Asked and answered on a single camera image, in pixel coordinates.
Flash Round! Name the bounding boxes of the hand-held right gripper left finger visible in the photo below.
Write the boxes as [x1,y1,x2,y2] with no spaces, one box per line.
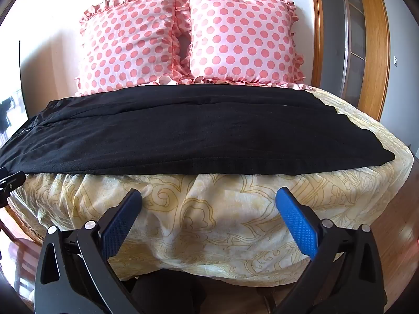
[34,188,143,314]

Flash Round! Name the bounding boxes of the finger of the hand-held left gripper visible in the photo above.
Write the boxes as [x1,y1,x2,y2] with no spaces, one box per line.
[0,167,27,209]

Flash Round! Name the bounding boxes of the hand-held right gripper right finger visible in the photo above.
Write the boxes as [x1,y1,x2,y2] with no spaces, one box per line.
[275,186,389,314]

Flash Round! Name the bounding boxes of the black pants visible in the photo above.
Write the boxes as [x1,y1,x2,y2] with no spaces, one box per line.
[0,84,395,176]

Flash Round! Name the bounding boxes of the bright window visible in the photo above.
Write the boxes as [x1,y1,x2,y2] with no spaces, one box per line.
[0,87,29,145]

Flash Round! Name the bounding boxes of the person's leg in black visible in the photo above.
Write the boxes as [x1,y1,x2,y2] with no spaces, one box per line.
[129,266,205,314]

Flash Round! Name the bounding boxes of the yellow patterned bedspread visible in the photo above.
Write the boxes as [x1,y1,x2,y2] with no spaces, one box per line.
[9,86,415,284]

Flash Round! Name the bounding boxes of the wooden chair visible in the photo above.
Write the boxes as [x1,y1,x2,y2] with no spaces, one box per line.
[0,208,45,305]

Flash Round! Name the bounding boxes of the pink polka dot ruffled pillow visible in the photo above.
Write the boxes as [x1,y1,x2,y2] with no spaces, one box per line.
[177,0,307,89]
[75,0,194,97]

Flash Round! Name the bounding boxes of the wooden framed door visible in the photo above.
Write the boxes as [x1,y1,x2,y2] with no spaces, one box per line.
[310,0,391,122]

